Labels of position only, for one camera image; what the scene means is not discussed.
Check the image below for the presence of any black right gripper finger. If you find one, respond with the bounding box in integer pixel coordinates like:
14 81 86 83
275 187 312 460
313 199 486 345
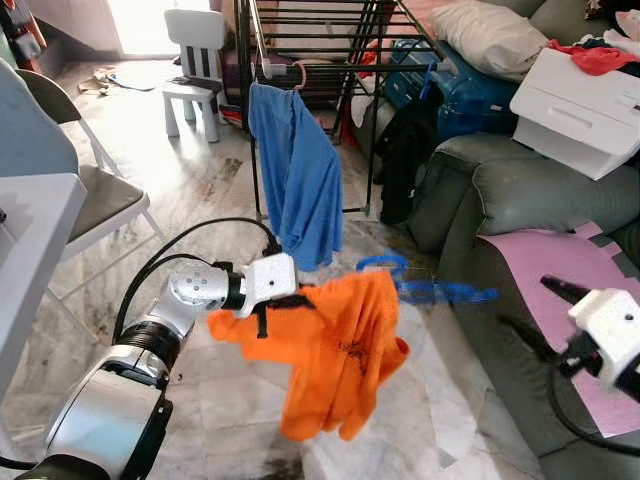
540 277 593 304
497 315 571 363

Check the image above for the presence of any orange shirt with round badge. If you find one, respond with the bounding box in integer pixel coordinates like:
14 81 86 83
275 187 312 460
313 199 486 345
207 270 412 444

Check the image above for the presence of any blue plastic hanger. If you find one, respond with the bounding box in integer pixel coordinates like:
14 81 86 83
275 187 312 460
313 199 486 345
355 253 501 306

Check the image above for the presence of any pink hanger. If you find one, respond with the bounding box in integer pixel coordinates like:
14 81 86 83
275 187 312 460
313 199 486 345
290 60 309 93

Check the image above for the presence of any pink foam mat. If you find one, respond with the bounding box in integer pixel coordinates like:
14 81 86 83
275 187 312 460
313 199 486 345
477 222 640 441

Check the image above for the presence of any grey green sofa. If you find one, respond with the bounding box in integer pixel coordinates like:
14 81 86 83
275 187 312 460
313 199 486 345
405 0 640 480

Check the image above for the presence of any blue shirt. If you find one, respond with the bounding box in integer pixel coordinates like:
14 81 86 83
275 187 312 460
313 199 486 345
247 82 345 274

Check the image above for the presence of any white plastic box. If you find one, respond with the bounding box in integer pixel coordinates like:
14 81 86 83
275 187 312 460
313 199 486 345
509 47 640 182

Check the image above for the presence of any grey folding chair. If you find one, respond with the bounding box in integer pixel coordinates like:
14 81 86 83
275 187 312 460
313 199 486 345
15 68 168 263

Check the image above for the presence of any black garment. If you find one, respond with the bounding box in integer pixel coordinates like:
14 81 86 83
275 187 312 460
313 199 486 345
375 92 444 227

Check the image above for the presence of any blue suitcase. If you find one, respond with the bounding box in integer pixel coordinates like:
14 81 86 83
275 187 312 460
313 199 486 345
385 38 523 143

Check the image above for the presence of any red cloth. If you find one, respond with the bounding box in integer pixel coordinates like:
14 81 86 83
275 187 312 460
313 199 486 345
547 38 637 77

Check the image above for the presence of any beige pillow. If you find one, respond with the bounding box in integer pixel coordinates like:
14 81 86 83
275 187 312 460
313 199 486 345
430 0 554 84

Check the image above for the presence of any blue white floor mat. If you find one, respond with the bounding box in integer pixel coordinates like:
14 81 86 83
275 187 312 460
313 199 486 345
115 62 169 93

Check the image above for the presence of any white clothes heap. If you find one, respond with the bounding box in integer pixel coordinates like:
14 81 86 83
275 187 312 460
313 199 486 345
608 8 640 48

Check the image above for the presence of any black metal drying rack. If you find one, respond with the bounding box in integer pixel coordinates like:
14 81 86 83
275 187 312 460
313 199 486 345
233 0 448 223

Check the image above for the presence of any beige floor cloth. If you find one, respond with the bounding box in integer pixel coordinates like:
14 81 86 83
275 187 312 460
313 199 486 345
77 68 123 97

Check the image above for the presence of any white plastic child chair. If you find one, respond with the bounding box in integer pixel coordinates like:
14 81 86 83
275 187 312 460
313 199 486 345
160 8 229 144

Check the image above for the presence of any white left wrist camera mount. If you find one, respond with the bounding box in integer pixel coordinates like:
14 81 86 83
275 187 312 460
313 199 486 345
240 252 300 319

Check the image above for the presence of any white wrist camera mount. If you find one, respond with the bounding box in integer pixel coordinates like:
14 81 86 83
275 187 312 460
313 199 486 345
567 288 640 393
240 252 300 319

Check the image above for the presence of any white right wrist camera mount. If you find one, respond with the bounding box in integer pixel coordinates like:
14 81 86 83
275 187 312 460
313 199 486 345
567 288 640 393

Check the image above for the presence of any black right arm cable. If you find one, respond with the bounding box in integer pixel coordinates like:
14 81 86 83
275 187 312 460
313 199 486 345
547 358 640 461

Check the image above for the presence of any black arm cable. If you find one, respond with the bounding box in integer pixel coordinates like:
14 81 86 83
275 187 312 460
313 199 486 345
112 216 284 346
547 358 640 461

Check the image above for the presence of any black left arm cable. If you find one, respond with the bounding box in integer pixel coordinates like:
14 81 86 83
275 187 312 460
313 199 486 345
112 216 284 346

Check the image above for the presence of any wooden stair post with clothes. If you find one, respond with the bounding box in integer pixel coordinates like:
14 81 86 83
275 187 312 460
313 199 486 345
0 0 47 73

